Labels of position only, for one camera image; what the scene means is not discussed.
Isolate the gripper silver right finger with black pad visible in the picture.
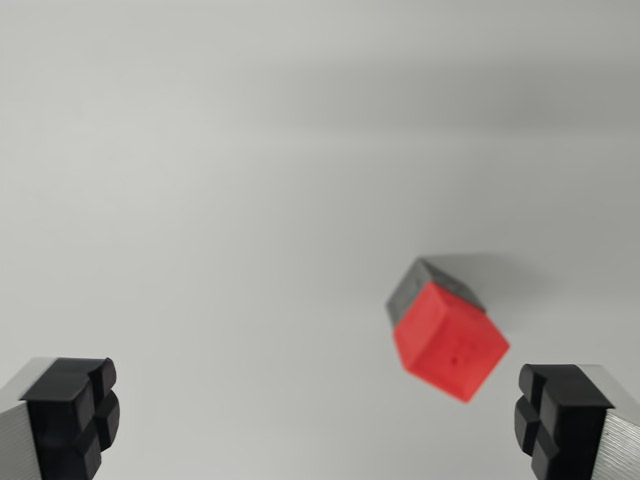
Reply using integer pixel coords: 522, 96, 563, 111
513, 363, 640, 480

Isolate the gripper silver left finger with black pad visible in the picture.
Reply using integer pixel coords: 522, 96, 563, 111
0, 356, 122, 480

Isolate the red soft cube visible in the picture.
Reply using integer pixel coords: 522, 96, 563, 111
392, 280, 511, 403

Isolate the grey soft cube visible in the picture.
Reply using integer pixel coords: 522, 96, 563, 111
385, 256, 487, 329

